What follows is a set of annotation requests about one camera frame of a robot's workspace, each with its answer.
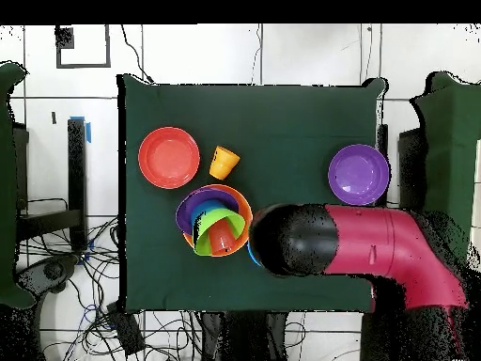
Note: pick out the red cup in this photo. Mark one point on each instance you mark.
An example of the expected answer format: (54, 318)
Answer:
(222, 237)

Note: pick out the red shallow bowl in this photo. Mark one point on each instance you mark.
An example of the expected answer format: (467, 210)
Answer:
(169, 157)

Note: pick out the white box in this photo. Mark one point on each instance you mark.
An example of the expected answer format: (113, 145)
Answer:
(477, 195)

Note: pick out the green cloth side table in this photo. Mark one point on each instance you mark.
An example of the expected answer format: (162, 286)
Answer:
(451, 150)
(7, 188)

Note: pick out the blue tape strip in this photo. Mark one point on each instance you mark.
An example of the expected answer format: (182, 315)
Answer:
(88, 133)

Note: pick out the large orange bowl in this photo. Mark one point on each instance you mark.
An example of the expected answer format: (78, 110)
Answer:
(246, 210)

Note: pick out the green bowl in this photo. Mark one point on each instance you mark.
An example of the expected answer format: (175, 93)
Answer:
(204, 233)

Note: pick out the purple bowl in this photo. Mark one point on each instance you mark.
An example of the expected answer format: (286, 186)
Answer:
(359, 175)
(188, 210)

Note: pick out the orange cup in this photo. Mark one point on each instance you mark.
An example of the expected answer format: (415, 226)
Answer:
(223, 162)

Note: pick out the small translucent blue bowl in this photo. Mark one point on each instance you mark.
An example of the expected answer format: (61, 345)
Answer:
(206, 208)

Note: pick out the black metal stand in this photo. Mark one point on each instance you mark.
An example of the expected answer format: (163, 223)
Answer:
(77, 180)

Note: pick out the black power brick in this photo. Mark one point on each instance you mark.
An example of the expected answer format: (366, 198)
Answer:
(126, 329)

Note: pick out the dark green tablecloth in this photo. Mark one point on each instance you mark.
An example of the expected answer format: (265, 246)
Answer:
(244, 124)

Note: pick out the black pedestal leg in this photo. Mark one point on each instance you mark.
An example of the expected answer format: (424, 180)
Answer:
(52, 270)

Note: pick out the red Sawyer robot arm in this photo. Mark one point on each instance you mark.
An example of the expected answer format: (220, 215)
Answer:
(368, 240)

